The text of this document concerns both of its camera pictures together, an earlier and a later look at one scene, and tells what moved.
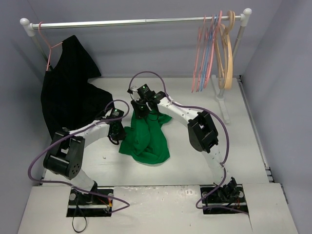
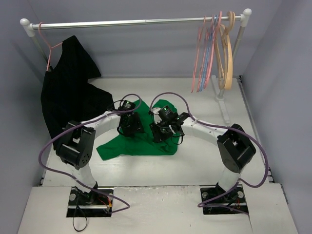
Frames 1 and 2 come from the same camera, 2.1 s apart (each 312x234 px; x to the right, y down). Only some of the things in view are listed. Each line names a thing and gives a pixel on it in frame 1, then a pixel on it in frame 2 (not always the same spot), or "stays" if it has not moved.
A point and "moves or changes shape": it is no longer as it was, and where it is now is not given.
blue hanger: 208,47 stays
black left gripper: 117,131 to 131,127
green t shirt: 145,140 moves or changes shape
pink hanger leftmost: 199,37 stays
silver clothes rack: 27,28 stays
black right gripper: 140,112 to 160,131
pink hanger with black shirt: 48,43 stays
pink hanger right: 211,49 stays
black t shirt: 68,99 stays
